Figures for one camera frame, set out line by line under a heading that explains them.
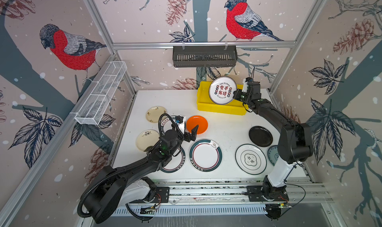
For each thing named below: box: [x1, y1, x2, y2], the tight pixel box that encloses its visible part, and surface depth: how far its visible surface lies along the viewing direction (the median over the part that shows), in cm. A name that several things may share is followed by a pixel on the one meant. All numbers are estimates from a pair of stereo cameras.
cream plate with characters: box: [145, 106, 168, 123], surface depth 110 cm
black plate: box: [248, 125, 274, 147], surface depth 96 cm
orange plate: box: [186, 115, 209, 135], surface depth 103 cm
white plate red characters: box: [208, 75, 237, 106], surface depth 100 cm
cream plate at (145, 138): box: [135, 129, 160, 152], surface depth 96 cm
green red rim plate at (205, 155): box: [189, 138, 223, 172], surface depth 88 cm
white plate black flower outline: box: [235, 143, 268, 176], surface depth 87 cm
